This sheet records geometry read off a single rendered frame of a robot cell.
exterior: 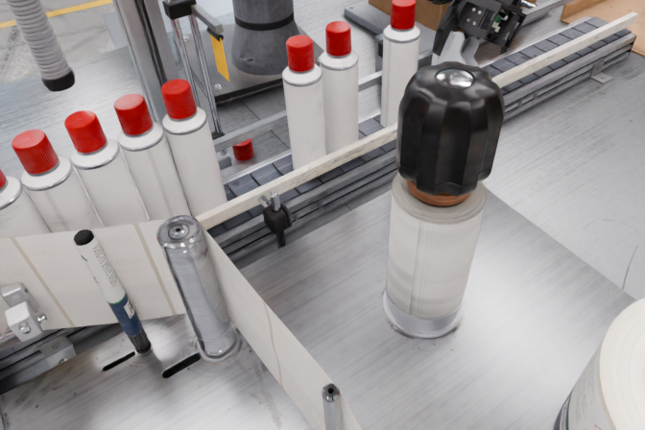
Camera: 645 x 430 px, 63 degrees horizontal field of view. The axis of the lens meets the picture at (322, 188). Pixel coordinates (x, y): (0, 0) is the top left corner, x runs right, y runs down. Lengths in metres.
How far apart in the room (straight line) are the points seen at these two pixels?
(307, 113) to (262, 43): 0.37
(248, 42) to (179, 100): 0.47
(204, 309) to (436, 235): 0.23
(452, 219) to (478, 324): 0.19
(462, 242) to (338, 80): 0.31
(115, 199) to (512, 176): 0.58
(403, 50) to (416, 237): 0.35
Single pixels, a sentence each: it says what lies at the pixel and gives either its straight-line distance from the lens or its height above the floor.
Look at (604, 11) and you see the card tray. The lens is 1.41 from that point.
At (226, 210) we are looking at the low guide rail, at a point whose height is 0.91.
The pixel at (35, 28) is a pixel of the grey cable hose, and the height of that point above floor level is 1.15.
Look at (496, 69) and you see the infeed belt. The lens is 1.03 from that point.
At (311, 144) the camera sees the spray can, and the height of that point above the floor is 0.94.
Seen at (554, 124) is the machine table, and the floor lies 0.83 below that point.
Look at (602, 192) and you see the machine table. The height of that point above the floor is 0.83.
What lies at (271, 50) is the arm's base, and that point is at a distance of 1.04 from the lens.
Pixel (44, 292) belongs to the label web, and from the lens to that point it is 0.59.
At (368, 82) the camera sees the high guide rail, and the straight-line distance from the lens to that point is 0.82.
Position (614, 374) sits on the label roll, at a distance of 0.46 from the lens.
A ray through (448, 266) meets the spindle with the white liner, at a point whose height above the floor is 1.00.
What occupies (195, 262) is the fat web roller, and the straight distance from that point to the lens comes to 0.47.
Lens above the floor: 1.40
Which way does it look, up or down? 44 degrees down
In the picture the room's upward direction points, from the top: 4 degrees counter-clockwise
